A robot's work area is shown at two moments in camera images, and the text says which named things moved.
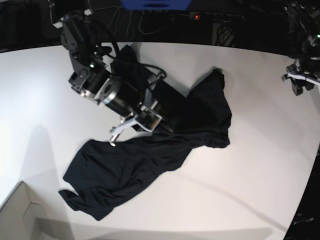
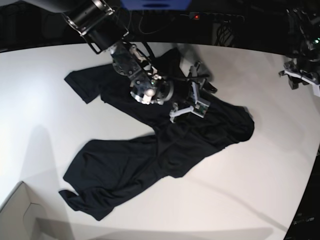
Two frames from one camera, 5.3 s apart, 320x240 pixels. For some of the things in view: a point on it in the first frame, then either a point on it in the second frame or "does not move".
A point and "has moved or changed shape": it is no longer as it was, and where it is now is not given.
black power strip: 215,17 does not move
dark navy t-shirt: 103,172 has moved or changed shape
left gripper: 127,100 → 181,94
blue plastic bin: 156,5 does not move
